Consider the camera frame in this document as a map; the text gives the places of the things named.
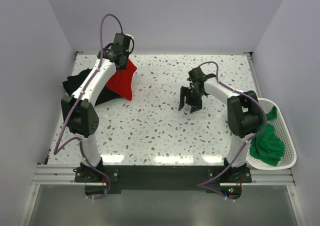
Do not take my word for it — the white plastic laundry basket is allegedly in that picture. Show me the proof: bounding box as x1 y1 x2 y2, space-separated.
246 98 297 170

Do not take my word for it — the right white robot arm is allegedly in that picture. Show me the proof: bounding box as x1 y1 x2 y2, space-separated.
178 67 264 182

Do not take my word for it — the green t shirt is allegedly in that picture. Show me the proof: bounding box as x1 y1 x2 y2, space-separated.
249 105 286 166

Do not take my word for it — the folded black t shirt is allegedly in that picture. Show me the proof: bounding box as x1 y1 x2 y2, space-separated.
62 67 123 106

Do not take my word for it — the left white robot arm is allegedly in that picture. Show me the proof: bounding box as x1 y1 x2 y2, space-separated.
54 33 135 182

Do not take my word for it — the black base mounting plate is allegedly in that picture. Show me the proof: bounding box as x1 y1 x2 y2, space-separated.
74 164 252 195

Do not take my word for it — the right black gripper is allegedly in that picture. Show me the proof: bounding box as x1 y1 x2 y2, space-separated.
178 86 205 114

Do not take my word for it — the red t shirt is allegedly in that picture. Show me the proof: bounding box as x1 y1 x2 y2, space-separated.
105 59 137 101

